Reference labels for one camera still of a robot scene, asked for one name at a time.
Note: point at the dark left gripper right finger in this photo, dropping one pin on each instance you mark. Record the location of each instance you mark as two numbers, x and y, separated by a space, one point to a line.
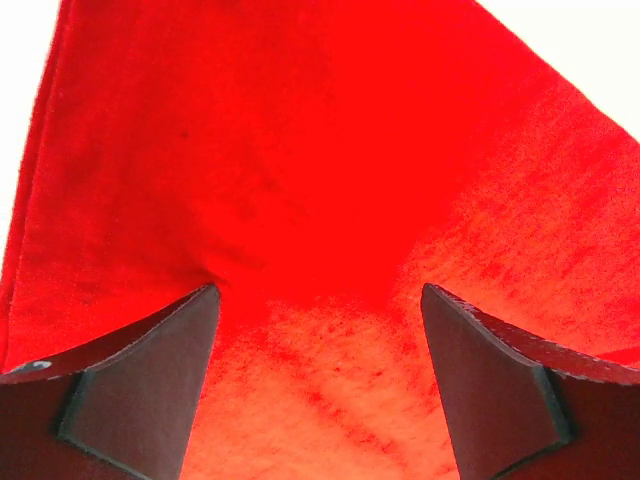
518 406

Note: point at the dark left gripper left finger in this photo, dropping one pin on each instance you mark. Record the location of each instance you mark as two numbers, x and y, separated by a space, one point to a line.
119 407

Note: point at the red t-shirt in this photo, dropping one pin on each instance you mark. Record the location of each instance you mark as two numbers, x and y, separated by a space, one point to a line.
319 162

